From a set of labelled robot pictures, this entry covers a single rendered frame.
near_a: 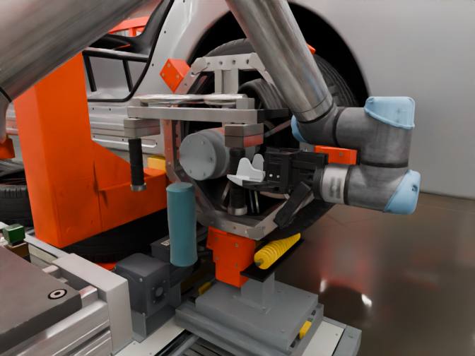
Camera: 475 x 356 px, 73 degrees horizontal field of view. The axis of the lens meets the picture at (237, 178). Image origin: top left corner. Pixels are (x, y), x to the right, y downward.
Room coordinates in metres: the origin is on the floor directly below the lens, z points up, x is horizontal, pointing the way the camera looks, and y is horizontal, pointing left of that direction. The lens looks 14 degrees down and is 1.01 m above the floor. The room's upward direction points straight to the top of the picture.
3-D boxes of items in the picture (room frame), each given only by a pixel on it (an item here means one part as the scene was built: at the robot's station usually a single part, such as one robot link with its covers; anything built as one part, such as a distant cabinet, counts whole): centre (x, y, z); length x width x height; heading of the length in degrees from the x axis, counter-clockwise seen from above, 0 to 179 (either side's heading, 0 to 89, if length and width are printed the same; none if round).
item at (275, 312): (1.13, -0.08, 0.32); 0.40 x 0.30 x 0.28; 57
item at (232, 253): (1.02, -0.01, 0.48); 0.16 x 0.12 x 0.17; 147
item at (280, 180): (0.62, -0.12, 0.86); 0.12 x 0.08 x 0.09; 57
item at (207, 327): (1.15, -0.05, 0.13); 0.50 x 0.36 x 0.10; 57
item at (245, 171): (0.65, -0.01, 0.85); 0.09 x 0.03 x 0.06; 65
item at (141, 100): (0.94, 0.16, 1.03); 0.19 x 0.18 x 0.11; 147
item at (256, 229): (0.99, 0.01, 0.85); 0.54 x 0.07 x 0.54; 57
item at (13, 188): (2.06, 1.31, 0.39); 0.66 x 0.66 x 0.24
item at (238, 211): (0.70, 0.00, 0.83); 0.04 x 0.04 x 0.16
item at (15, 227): (0.82, 0.62, 0.64); 0.04 x 0.04 x 0.04; 57
